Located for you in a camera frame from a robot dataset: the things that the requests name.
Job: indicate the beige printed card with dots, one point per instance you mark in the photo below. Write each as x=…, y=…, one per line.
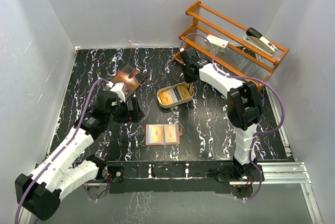
x=170, y=134

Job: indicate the orange wooden shelf rack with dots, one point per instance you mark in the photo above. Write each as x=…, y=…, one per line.
x=240, y=57

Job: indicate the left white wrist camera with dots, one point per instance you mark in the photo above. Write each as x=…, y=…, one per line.
x=118, y=88

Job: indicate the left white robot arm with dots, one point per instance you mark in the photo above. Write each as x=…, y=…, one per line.
x=42, y=191

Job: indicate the orange card in tray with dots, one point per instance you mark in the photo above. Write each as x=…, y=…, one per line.
x=166, y=97

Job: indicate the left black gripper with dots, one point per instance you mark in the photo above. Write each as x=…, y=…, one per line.
x=134, y=115

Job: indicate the black beige stapler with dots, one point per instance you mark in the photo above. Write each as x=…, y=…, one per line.
x=256, y=39

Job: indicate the beige oval card tray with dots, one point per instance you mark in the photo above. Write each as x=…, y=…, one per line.
x=177, y=103

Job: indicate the pink leather card holder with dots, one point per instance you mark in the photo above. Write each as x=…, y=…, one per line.
x=179, y=134

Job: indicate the black front mounting rail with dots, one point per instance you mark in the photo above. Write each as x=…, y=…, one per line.
x=179, y=176

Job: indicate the white staples box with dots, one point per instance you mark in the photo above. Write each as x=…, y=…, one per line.
x=217, y=43

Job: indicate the dark paperback book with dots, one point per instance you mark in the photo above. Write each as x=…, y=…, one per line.
x=131, y=77

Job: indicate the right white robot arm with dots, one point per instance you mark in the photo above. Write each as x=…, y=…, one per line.
x=243, y=106

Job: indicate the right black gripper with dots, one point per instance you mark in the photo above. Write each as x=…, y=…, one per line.
x=187, y=78

